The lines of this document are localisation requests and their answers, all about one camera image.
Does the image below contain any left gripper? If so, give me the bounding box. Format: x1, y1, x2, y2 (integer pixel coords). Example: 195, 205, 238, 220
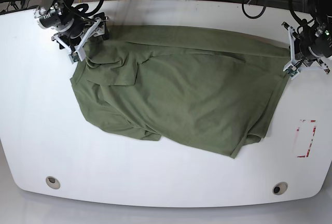
295, 25, 331, 61

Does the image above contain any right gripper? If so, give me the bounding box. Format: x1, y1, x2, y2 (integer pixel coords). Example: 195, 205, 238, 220
56, 16, 110, 41

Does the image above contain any green T-shirt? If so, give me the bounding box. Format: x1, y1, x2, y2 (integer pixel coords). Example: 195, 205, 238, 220
71, 25, 290, 158

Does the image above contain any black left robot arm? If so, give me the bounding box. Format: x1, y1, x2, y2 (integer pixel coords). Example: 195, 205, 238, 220
282, 0, 331, 68

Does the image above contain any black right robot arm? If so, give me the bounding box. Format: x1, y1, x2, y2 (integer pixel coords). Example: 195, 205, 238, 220
34, 0, 109, 45

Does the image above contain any red tape rectangle marking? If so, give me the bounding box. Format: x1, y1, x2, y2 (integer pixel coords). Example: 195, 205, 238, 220
293, 120, 317, 158

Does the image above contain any right grey table grommet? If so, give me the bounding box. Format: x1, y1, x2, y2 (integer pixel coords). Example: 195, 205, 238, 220
272, 182, 288, 195

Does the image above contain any grey table grommet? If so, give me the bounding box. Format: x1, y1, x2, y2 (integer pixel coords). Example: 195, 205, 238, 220
46, 176, 61, 190
272, 182, 288, 195

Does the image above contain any left grey table grommet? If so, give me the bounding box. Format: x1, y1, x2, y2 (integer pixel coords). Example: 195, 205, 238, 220
46, 176, 61, 190

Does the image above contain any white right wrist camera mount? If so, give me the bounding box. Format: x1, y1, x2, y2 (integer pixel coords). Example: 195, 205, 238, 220
51, 12, 109, 64

